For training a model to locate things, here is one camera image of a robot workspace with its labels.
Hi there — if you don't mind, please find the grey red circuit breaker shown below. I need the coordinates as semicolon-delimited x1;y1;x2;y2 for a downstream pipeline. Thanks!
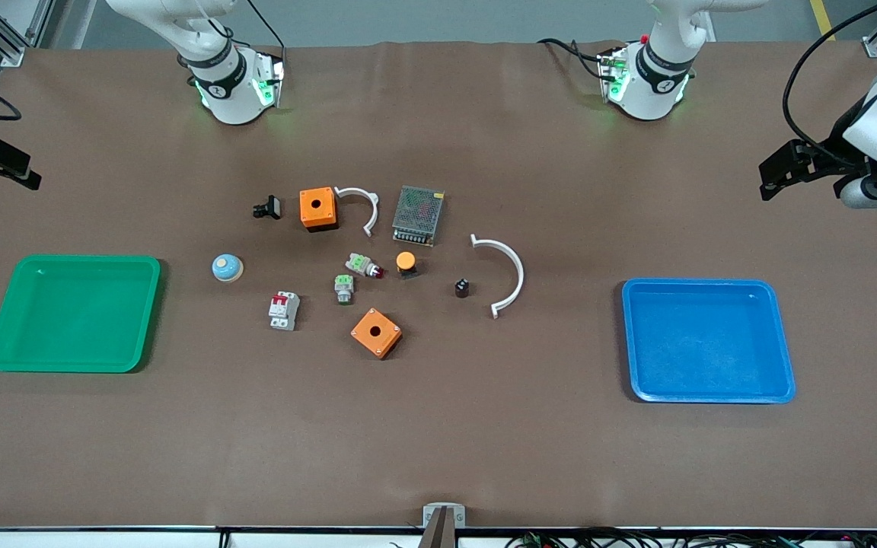
269;292;301;332

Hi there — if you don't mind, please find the green plastic tray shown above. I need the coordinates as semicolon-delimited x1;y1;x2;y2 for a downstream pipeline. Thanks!
0;254;161;374

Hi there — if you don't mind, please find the blue plastic tray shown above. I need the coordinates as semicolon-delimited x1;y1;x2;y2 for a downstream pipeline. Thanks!
621;278;797;404

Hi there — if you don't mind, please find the blue dome push button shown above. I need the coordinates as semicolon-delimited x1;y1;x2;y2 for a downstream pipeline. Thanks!
211;253;244;284

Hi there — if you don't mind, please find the large white arc clamp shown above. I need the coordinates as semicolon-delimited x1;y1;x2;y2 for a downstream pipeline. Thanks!
470;234;525;320

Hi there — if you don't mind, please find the small white arc clamp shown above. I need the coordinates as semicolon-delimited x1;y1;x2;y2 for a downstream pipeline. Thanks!
333;186;380;238

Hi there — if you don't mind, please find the red tipped indicator lamp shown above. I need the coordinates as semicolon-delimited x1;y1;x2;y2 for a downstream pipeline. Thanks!
345;253;385;280

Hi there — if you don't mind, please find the metal mesh power supply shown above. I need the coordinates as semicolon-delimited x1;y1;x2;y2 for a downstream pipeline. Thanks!
392;184;446;247

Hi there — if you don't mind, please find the black base cable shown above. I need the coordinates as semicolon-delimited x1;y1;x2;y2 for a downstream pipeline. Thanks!
537;37;611;81
244;0;288;69

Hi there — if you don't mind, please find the orange button enclosure box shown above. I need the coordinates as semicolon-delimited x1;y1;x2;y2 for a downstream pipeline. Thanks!
299;186;339;234
350;307;403;360

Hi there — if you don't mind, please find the metal table edge bracket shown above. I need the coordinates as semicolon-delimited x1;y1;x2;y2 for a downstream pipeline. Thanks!
419;502;467;548

